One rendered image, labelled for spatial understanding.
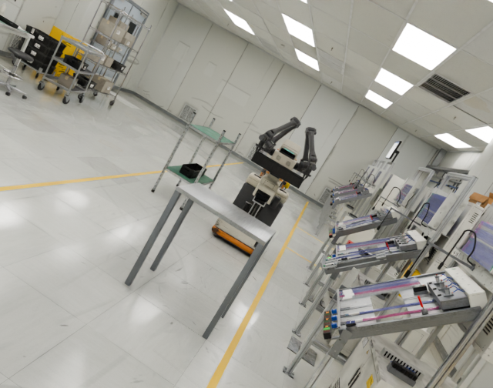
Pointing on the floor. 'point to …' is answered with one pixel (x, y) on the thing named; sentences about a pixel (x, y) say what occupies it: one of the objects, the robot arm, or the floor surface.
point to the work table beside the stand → (199, 192)
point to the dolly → (40, 51)
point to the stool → (12, 72)
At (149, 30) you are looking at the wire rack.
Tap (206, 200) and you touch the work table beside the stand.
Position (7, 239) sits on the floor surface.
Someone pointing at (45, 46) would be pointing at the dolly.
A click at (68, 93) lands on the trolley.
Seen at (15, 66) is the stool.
